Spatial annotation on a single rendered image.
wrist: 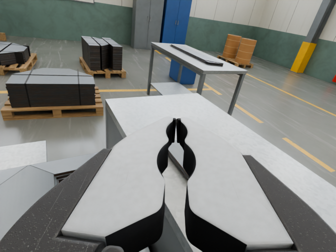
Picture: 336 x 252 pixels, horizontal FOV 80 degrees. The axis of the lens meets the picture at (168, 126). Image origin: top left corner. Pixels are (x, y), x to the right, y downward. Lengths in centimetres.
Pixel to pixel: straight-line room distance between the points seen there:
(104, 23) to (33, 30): 230
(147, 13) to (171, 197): 778
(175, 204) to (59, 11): 811
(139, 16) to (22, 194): 754
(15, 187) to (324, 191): 111
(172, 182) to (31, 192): 54
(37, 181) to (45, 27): 775
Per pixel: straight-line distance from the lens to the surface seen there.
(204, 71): 243
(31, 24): 855
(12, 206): 92
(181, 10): 865
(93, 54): 462
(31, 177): 100
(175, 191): 63
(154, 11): 825
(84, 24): 847
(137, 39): 817
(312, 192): 86
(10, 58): 500
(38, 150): 130
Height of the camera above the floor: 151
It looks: 30 degrees down
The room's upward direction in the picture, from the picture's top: 9 degrees clockwise
